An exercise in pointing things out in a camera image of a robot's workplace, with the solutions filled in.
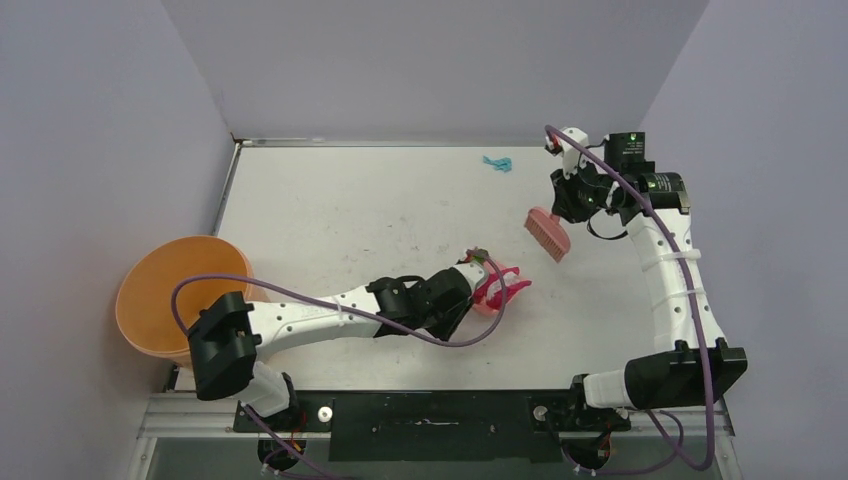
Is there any pink plastic dustpan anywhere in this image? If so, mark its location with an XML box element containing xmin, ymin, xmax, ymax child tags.
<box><xmin>472</xmin><ymin>262</ymin><xmax>532</xmax><ymax>317</ymax></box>

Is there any pink plastic hand brush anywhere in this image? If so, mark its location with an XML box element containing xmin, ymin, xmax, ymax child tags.
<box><xmin>524</xmin><ymin>207</ymin><xmax>571</xmax><ymax>263</ymax></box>

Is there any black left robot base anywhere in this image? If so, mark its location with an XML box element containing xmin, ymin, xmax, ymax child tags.
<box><xmin>230</xmin><ymin>391</ymin><xmax>335</xmax><ymax>475</ymax></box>

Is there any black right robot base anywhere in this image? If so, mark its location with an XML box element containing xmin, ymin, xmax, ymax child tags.
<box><xmin>529</xmin><ymin>388</ymin><xmax>631</xmax><ymax>471</ymax></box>

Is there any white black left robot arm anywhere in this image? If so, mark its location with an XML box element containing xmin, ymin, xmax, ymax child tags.
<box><xmin>187</xmin><ymin>263</ymin><xmax>488</xmax><ymax>431</ymax></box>

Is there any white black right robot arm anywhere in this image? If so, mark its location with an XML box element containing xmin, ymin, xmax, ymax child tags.
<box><xmin>545</xmin><ymin>127</ymin><xmax>748</xmax><ymax>429</ymax></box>

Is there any magenta paper scrap near brush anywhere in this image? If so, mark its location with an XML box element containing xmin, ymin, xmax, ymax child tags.
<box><xmin>474</xmin><ymin>277</ymin><xmax>532</xmax><ymax>310</ymax></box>

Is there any cyan paper scrap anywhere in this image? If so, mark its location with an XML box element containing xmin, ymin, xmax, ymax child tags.
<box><xmin>482</xmin><ymin>156</ymin><xmax>513</xmax><ymax>173</ymax></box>

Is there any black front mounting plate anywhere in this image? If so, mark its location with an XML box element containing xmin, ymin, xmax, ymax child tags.
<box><xmin>320</xmin><ymin>390</ymin><xmax>561</xmax><ymax>463</ymax></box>

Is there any orange plastic bucket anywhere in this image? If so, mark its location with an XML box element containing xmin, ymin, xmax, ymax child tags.
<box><xmin>115</xmin><ymin>235</ymin><xmax>253</xmax><ymax>368</ymax></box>

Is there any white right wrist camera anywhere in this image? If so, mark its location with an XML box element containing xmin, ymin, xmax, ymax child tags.
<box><xmin>545</xmin><ymin>127</ymin><xmax>589</xmax><ymax>178</ymax></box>

